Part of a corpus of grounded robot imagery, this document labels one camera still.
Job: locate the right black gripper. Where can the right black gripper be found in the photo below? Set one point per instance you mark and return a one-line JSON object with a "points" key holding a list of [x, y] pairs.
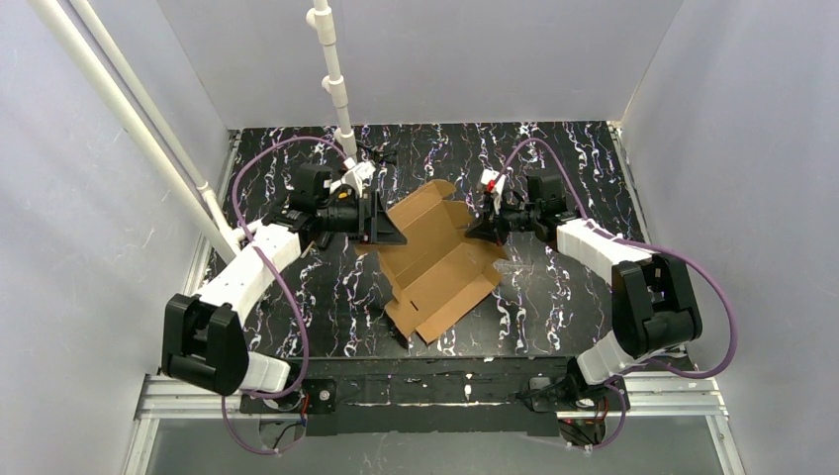
{"points": [[496, 218]]}

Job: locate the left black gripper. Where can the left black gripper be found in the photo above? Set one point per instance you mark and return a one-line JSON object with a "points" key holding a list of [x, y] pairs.
{"points": [[367, 218]]}

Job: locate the brown cardboard box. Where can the brown cardboard box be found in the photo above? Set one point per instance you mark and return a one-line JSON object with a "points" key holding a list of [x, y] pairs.
{"points": [[439, 275]]}

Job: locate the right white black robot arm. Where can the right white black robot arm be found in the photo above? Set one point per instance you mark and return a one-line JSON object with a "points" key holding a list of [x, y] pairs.
{"points": [[653, 303]]}

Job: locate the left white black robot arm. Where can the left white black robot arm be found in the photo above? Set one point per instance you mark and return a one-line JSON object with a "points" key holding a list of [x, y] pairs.
{"points": [[203, 340]]}

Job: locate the black pliers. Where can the black pliers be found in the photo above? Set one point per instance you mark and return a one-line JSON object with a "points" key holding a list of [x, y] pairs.
{"points": [[380, 154]]}

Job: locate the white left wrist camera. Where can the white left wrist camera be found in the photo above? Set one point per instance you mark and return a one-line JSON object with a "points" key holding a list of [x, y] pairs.
{"points": [[357, 175]]}

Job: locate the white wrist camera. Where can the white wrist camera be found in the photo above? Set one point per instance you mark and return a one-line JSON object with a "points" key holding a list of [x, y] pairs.
{"points": [[494, 184], [357, 175]]}

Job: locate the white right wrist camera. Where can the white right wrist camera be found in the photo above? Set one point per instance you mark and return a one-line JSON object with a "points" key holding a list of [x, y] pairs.
{"points": [[494, 184]]}

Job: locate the white PVC pipe frame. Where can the white PVC pipe frame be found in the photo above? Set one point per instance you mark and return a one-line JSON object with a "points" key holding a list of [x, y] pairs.
{"points": [[129, 54]]}

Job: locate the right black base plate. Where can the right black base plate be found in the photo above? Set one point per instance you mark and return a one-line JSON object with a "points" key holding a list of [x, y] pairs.
{"points": [[560, 394]]}

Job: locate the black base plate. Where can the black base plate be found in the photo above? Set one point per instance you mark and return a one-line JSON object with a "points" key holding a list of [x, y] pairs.
{"points": [[314, 397], [560, 394]]}

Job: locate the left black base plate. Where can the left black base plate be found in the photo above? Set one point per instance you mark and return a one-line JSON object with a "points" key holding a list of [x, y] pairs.
{"points": [[314, 397]]}

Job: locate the aluminium rail frame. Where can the aluminium rail frame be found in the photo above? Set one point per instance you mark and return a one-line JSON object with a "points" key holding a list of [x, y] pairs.
{"points": [[402, 407]]}

